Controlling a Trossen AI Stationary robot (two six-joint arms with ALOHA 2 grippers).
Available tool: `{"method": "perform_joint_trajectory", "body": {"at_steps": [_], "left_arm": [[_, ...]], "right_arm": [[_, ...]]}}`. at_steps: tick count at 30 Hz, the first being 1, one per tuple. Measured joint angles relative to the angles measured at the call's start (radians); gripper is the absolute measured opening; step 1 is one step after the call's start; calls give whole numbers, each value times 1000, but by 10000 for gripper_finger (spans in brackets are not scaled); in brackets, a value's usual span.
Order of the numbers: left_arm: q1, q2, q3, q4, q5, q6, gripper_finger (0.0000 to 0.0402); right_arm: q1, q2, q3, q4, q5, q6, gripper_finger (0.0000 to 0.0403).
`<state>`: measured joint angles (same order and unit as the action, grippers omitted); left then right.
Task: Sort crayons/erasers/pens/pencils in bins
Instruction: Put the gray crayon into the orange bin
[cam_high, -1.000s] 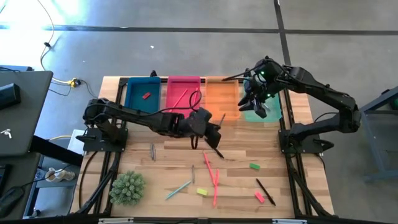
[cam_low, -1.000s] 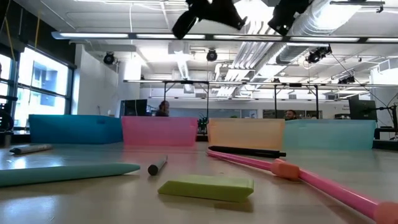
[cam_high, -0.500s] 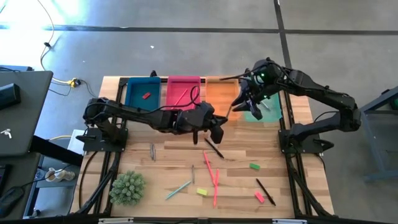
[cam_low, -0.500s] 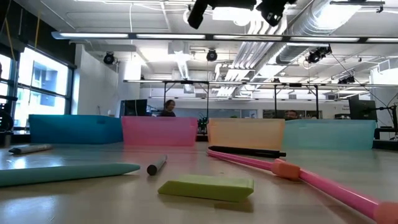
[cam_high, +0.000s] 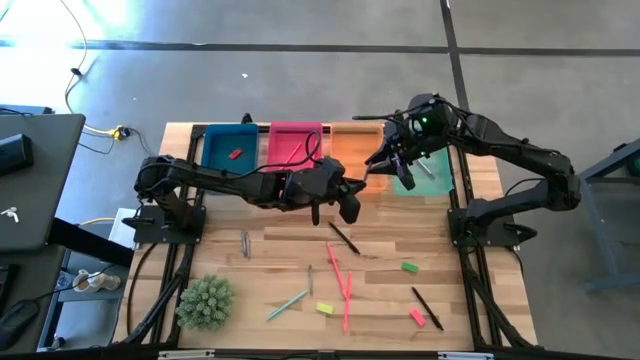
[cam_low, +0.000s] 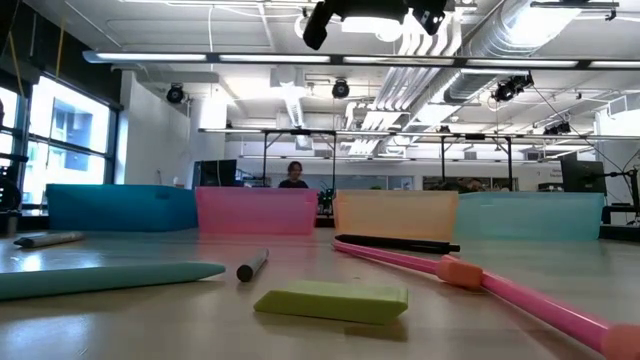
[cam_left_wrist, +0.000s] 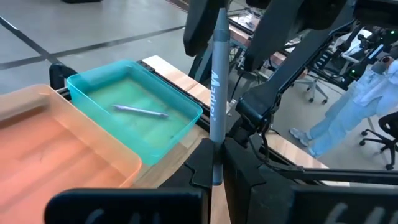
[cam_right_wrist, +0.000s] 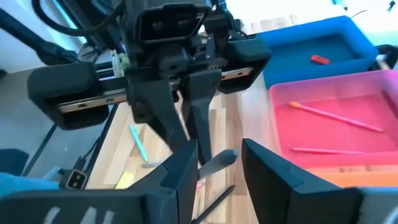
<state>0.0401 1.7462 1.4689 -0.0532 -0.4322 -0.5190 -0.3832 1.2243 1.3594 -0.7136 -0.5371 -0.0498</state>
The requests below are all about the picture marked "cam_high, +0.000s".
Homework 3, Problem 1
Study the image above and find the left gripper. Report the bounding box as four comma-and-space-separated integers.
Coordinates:
287, 157, 369, 225

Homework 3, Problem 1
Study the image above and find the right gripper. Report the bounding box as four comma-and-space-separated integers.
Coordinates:
363, 94, 454, 192

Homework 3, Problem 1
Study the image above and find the black pen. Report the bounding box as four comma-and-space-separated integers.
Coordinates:
410, 286, 445, 332
327, 221, 361, 255

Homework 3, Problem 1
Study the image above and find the teal pen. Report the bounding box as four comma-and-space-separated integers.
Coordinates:
265, 289, 309, 322

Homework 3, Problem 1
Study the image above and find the teal plastic bin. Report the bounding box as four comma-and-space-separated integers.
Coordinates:
389, 144, 455, 198

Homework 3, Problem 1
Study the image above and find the orange plastic bin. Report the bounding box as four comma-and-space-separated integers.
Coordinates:
329, 122, 389, 195

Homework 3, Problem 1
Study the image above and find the pink plastic bin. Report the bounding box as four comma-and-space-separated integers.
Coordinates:
267, 121, 325, 195

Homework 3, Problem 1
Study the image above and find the blue plastic bin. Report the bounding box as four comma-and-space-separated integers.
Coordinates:
199, 123, 260, 196

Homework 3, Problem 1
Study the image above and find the green artificial plant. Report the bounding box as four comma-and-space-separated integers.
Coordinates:
174, 273, 236, 332

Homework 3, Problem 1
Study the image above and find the grey-blue metal cart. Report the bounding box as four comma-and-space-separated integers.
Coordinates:
552, 138, 640, 295

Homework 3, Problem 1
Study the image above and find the white box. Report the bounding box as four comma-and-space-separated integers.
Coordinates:
107, 207, 139, 250

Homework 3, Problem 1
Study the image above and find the black desk crossbar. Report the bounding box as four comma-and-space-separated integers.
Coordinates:
47, 217, 135, 269

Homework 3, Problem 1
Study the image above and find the beige curled object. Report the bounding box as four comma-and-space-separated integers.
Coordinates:
72, 268, 122, 294

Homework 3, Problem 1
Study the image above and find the dark grey desk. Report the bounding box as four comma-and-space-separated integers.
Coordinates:
0, 113, 86, 252

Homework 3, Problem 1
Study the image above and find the black box device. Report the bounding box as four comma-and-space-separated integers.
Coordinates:
0, 133, 35, 177

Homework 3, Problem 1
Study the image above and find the black computer mouse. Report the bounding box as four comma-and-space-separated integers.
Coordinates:
0, 298, 41, 351

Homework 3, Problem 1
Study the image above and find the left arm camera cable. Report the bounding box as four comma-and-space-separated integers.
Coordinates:
219, 129, 323, 176

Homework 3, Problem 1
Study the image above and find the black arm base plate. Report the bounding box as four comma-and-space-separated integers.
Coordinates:
447, 207, 539, 250
122, 204, 207, 246

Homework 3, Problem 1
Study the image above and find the black aluminium table frame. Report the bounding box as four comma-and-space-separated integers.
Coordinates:
113, 110, 540, 354

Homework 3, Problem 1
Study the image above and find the silver metal bracket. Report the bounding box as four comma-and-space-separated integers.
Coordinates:
158, 349, 216, 360
438, 351, 495, 360

